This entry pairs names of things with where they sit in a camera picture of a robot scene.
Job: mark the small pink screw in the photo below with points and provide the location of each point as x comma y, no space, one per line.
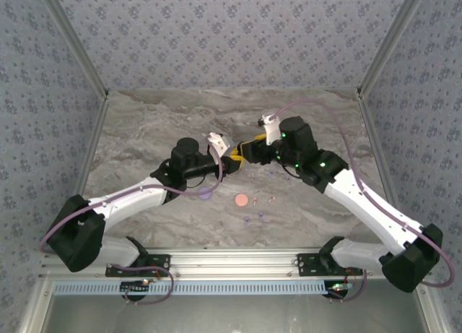
273,199

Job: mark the round purple earbud case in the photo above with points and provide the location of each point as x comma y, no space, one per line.
206,196

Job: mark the small purple screw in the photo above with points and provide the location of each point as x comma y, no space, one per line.
246,219

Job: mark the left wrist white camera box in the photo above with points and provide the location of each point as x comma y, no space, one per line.
218,141

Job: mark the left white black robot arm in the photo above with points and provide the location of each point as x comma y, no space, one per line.
119,203

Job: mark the wide aluminium mounting rail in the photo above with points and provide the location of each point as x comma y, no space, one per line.
234,264

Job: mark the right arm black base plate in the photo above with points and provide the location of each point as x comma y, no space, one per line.
307,266

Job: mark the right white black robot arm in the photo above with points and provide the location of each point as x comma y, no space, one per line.
371,210

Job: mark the aluminium frame post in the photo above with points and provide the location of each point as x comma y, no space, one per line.
76,40
390,40

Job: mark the aluminium lower side rail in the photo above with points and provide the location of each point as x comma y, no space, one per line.
34,307
435,311

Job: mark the aluminium table side rail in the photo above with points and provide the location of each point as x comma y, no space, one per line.
89,149
371,130

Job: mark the round pink earbud case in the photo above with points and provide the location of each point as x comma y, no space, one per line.
241,200

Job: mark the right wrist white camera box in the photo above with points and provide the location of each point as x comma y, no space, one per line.
270,129

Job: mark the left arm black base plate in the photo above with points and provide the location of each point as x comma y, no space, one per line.
159,262

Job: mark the grey metal sheet panel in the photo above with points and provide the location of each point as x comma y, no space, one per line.
234,315

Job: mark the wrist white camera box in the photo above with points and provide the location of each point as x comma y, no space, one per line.
218,141
270,129

